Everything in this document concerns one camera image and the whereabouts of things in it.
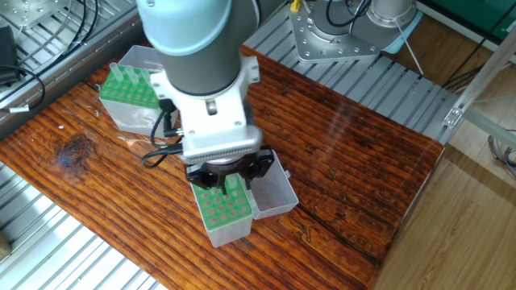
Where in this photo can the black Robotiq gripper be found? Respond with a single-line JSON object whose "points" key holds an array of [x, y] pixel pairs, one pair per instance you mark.
{"points": [[205, 171]]}

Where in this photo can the clear pipette box green rack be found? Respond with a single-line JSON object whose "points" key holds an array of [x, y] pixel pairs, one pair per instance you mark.
{"points": [[222, 217], [121, 109]]}

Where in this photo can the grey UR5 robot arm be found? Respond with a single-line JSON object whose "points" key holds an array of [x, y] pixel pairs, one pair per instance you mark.
{"points": [[193, 48]]}

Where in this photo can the thin white plastic strip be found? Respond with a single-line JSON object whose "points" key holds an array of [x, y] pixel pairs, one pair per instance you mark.
{"points": [[411, 48]]}

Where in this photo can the silver robot base mount plate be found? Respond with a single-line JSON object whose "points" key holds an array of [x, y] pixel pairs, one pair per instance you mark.
{"points": [[339, 44]]}

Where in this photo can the aluminium frame profile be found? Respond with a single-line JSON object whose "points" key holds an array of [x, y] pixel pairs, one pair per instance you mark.
{"points": [[484, 76]]}

